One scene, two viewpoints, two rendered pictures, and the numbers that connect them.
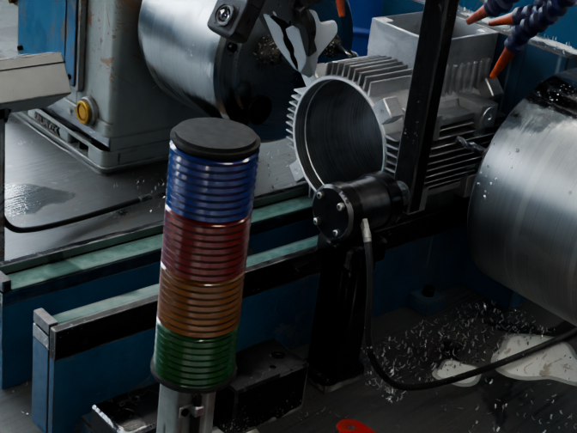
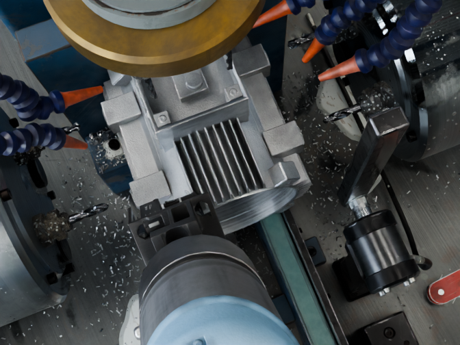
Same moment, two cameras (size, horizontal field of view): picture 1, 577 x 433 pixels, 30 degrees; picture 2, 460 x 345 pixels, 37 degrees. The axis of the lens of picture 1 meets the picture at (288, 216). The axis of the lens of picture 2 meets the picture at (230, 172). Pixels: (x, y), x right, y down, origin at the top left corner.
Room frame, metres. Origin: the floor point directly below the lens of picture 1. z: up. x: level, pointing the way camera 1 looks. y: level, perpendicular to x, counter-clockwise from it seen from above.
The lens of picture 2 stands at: (1.09, 0.10, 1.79)
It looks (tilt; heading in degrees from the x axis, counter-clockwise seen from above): 74 degrees down; 301
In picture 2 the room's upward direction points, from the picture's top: 9 degrees counter-clockwise
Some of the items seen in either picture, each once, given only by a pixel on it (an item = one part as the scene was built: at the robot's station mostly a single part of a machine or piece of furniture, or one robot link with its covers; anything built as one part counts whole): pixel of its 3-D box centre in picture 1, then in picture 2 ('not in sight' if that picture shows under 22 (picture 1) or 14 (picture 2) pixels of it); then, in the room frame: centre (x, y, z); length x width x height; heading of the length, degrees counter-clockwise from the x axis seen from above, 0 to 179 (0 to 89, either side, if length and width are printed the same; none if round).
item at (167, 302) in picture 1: (201, 289); not in sight; (0.66, 0.05, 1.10); 0.06 x 0.06 x 0.04
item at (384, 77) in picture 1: (395, 130); (205, 139); (1.25, -0.12, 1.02); 0.20 x 0.19 x 0.19; 134
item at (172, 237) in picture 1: (206, 233); not in sight; (0.66, 0.05, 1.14); 0.06 x 0.06 x 0.04
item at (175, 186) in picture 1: (211, 174); not in sight; (0.66, 0.05, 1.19); 0.06 x 0.06 x 0.04
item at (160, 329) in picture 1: (196, 343); not in sight; (0.66, 0.05, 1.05); 0.06 x 0.06 x 0.04
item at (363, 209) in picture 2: not in sight; (369, 227); (1.04, -0.09, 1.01); 0.08 x 0.02 x 0.02; 134
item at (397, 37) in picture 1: (430, 53); (185, 79); (1.28, -0.15, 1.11); 0.12 x 0.11 x 0.07; 134
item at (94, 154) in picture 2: not in sight; (122, 157); (1.38, -0.09, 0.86); 0.07 x 0.06 x 0.12; 44
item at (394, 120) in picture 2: (422, 98); (367, 165); (1.07, -0.12, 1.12); 0.04 x 0.03 x 0.26; 134
